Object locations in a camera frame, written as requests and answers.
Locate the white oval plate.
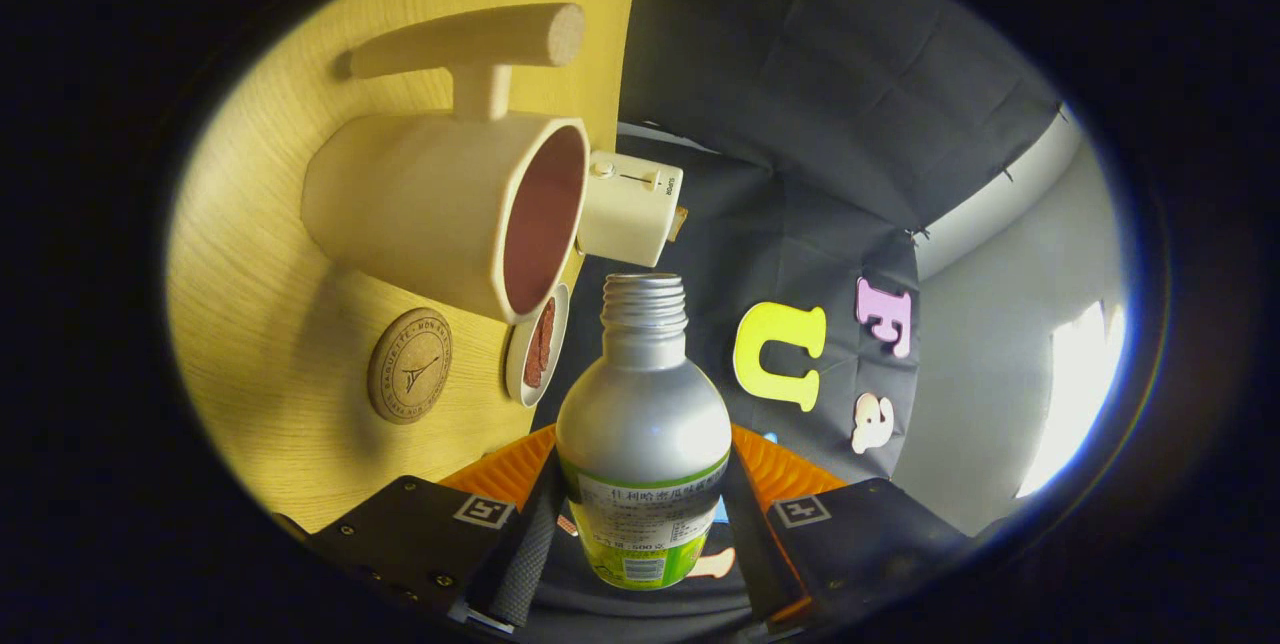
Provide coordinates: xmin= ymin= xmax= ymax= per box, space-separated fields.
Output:
xmin=504 ymin=282 xmax=571 ymax=409

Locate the black backdrop cloth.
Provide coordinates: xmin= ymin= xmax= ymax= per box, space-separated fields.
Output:
xmin=530 ymin=0 xmax=1066 ymax=644

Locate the wooden table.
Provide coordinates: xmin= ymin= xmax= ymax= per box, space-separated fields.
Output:
xmin=165 ymin=0 xmax=649 ymax=535

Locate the ceiling light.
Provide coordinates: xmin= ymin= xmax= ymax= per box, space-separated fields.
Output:
xmin=1015 ymin=299 xmax=1128 ymax=500

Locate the cream cup with wooden handle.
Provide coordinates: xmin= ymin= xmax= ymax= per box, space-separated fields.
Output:
xmin=300 ymin=3 xmax=591 ymax=326

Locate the round cork coaster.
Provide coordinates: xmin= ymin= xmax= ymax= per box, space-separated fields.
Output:
xmin=367 ymin=307 xmax=454 ymax=425

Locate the silver bottle with green label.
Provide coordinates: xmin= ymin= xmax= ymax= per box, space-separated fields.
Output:
xmin=556 ymin=273 xmax=733 ymax=592

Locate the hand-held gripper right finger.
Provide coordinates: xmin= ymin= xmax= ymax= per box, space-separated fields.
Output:
xmin=722 ymin=424 xmax=986 ymax=635

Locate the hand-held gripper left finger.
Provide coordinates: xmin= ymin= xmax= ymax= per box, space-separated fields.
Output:
xmin=300 ymin=424 xmax=563 ymax=637

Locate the white toaster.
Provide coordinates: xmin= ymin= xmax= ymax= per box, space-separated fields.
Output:
xmin=577 ymin=150 xmax=686 ymax=269

